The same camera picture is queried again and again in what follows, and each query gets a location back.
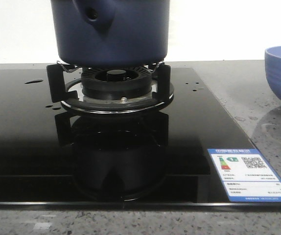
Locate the dark blue cooking pot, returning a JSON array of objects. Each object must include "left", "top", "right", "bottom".
[{"left": 50, "top": 0, "right": 170, "bottom": 68}]

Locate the black pot support grate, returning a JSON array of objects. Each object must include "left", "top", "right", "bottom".
[{"left": 47, "top": 62, "right": 174, "bottom": 116}]

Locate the black round gas burner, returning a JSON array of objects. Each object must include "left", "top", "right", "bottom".
[{"left": 81, "top": 67, "right": 152, "bottom": 100}]

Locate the black glass gas stove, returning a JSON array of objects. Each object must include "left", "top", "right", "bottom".
[{"left": 0, "top": 68, "right": 281, "bottom": 211}]

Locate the blue white energy label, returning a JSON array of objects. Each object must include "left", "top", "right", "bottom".
[{"left": 208, "top": 149, "right": 281, "bottom": 203}]

